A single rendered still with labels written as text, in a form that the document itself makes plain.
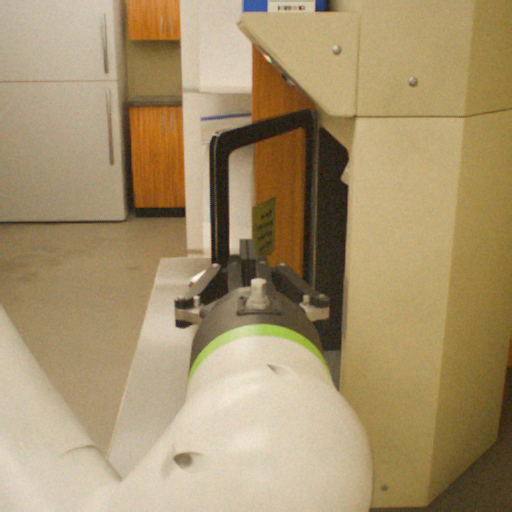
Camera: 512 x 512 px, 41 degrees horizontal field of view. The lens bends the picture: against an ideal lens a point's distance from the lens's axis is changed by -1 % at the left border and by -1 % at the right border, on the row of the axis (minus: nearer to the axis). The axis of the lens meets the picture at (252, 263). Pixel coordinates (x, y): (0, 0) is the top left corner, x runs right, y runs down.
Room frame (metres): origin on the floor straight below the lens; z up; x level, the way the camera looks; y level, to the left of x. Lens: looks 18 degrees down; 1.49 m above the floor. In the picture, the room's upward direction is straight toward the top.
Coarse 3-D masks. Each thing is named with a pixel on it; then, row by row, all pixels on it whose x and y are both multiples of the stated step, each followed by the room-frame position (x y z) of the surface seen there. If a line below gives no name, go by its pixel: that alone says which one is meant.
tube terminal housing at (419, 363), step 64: (384, 0) 0.71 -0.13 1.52; (448, 0) 0.71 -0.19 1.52; (384, 64) 0.71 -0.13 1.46; (448, 64) 0.71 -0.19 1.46; (384, 128) 0.71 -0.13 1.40; (448, 128) 0.71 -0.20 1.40; (384, 192) 0.71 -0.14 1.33; (448, 192) 0.71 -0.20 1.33; (384, 256) 0.71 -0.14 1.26; (448, 256) 0.71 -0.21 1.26; (384, 320) 0.71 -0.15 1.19; (448, 320) 0.72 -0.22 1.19; (384, 384) 0.71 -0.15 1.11; (448, 384) 0.73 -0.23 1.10; (384, 448) 0.71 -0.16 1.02; (448, 448) 0.74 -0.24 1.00
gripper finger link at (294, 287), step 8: (280, 264) 0.61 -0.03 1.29; (280, 272) 0.60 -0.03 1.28; (288, 272) 0.59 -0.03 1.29; (296, 272) 0.59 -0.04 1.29; (288, 280) 0.57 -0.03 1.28; (296, 280) 0.57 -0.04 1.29; (280, 288) 0.60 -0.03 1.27; (288, 288) 0.57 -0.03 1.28; (296, 288) 0.55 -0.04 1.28; (304, 288) 0.55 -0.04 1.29; (288, 296) 0.57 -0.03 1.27; (296, 296) 0.55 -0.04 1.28; (312, 296) 0.53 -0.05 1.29; (320, 296) 0.53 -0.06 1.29; (312, 304) 0.53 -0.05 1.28; (320, 304) 0.52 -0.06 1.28; (328, 304) 0.53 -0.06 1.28; (320, 320) 0.52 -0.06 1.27
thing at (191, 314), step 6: (198, 300) 0.53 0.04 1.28; (192, 306) 0.53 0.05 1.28; (198, 306) 0.53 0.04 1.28; (204, 306) 0.53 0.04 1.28; (174, 312) 0.52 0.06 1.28; (180, 312) 0.52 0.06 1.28; (186, 312) 0.52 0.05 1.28; (192, 312) 0.51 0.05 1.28; (198, 312) 0.51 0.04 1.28; (180, 318) 0.52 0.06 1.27; (186, 318) 0.52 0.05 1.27; (192, 318) 0.51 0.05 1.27; (198, 318) 0.51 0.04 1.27
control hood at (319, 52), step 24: (240, 24) 0.85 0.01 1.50; (264, 24) 0.70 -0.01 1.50; (288, 24) 0.70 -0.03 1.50; (312, 24) 0.70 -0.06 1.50; (336, 24) 0.71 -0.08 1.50; (264, 48) 0.73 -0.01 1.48; (288, 48) 0.70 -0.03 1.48; (312, 48) 0.70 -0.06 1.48; (336, 48) 0.70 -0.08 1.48; (288, 72) 0.71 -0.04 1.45; (312, 72) 0.70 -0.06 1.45; (336, 72) 0.71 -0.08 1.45; (312, 96) 0.71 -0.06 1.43; (336, 96) 0.71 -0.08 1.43
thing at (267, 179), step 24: (216, 144) 0.74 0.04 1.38; (264, 144) 0.86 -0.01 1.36; (288, 144) 0.93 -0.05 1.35; (240, 168) 0.79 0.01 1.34; (264, 168) 0.86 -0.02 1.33; (288, 168) 0.93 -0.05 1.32; (216, 192) 0.74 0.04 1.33; (240, 192) 0.79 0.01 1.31; (264, 192) 0.86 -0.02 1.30; (288, 192) 0.93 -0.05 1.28; (216, 216) 0.74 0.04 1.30; (240, 216) 0.79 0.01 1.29; (264, 216) 0.86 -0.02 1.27; (288, 216) 0.93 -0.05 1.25; (216, 240) 0.74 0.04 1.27; (264, 240) 0.86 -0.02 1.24; (288, 240) 0.94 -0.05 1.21; (288, 264) 0.94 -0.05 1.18
